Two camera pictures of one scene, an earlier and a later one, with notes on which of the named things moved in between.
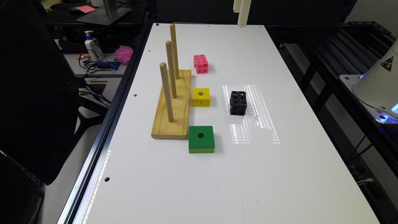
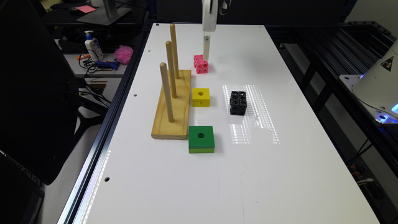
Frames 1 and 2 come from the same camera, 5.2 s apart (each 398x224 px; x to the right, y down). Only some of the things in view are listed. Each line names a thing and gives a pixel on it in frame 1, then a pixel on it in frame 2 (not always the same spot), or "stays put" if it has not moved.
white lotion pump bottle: x=92 y=45 stays put
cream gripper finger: x=244 y=12 to x=209 y=10
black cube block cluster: x=237 y=102 stays put
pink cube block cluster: x=201 y=63 stays put
